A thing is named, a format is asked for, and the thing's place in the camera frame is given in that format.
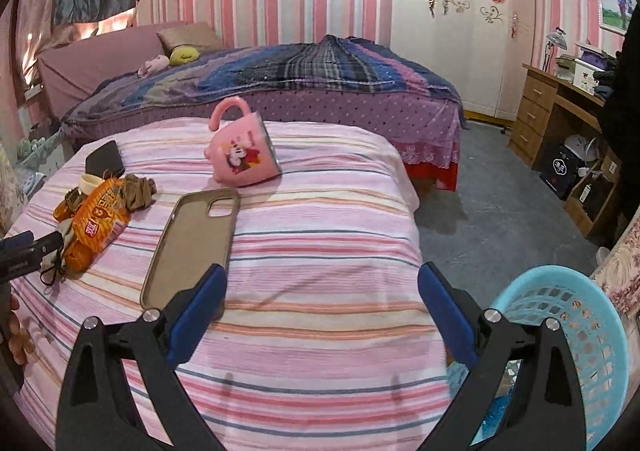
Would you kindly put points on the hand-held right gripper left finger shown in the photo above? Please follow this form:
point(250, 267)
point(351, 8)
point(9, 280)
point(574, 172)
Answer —
point(197, 316)

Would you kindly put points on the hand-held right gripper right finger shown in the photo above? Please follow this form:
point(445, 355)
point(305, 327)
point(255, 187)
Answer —
point(450, 316)

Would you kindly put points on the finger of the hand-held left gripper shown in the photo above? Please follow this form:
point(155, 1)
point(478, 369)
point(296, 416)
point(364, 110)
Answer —
point(35, 245)

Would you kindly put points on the orange snack wrapper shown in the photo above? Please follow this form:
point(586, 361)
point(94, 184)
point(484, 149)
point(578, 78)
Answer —
point(100, 218)

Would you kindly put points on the light blue plastic basket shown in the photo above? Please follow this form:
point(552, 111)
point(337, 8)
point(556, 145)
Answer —
point(530, 281)

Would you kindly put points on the blue plastic bag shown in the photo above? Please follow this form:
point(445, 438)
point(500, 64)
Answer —
point(497, 418)

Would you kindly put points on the brown paper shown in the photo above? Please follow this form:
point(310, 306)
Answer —
point(140, 191)

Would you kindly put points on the person's left hand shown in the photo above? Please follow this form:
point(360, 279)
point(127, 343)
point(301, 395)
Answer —
point(15, 331)

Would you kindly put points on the floral curtain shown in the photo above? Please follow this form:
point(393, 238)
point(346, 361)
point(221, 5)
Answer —
point(10, 196)

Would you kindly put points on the brown phone case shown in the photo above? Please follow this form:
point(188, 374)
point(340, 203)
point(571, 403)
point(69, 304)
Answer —
point(195, 241)

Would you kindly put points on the cream round lid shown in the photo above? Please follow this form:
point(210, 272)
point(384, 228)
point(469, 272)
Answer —
point(90, 182)

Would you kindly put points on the black smartphone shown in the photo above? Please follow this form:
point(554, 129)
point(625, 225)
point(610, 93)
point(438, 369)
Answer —
point(105, 158)

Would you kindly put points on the pink cartoon mug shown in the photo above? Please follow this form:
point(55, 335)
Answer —
point(245, 151)

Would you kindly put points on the pink floral cloth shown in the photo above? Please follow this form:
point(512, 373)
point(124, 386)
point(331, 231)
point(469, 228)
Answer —
point(620, 271)

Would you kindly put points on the black paper bag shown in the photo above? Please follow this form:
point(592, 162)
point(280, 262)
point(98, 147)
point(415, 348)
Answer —
point(560, 171)

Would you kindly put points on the cardboard box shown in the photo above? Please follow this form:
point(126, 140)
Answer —
point(595, 201)

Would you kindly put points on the mauve headboard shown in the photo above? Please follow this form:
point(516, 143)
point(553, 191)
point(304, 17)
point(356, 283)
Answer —
point(95, 61)

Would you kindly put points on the white fan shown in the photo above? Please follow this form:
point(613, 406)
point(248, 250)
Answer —
point(580, 147)

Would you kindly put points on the pink plush toy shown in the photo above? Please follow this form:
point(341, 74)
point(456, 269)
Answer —
point(154, 65)

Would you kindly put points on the purple dotted bed sheet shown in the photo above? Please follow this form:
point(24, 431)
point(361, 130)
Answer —
point(350, 116)

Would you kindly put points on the wooden desk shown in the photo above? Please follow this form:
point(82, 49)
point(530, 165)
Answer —
point(535, 106)

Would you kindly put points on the yellow plush toy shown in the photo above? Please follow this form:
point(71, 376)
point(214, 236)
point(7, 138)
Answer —
point(182, 56)

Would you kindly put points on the black coat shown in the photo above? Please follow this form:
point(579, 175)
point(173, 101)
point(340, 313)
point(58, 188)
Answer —
point(627, 131)

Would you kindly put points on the white wardrobe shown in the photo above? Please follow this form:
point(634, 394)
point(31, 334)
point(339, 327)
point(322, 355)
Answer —
point(450, 56)

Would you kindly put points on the beige pillow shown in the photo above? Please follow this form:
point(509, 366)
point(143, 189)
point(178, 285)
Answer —
point(190, 36)

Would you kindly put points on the bed with striped blanket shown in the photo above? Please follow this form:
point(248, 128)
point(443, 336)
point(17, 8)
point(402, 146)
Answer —
point(300, 71)

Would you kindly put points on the white storage box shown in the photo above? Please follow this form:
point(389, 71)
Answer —
point(587, 73)

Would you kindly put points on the desk lamp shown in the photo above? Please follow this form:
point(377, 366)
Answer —
point(555, 38)

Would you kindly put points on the framed portrait photo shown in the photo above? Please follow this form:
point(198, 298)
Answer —
point(615, 6)

